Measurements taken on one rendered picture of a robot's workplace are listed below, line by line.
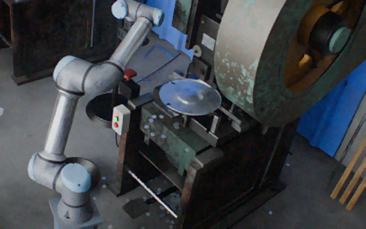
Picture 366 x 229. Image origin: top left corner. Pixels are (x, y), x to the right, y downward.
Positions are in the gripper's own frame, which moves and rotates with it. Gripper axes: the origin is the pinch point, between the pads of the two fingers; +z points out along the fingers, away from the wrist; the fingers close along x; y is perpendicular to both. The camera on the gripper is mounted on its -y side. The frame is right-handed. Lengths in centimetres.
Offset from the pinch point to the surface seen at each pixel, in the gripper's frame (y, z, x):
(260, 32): -77, -57, 17
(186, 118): -37.5, 13.9, -5.1
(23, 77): 117, 82, 1
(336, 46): -86, -47, -20
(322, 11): -76, -56, -21
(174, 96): -29.0, 6.2, -4.0
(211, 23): -32.8, -30.7, -14.5
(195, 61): -30.7, -11.2, -11.4
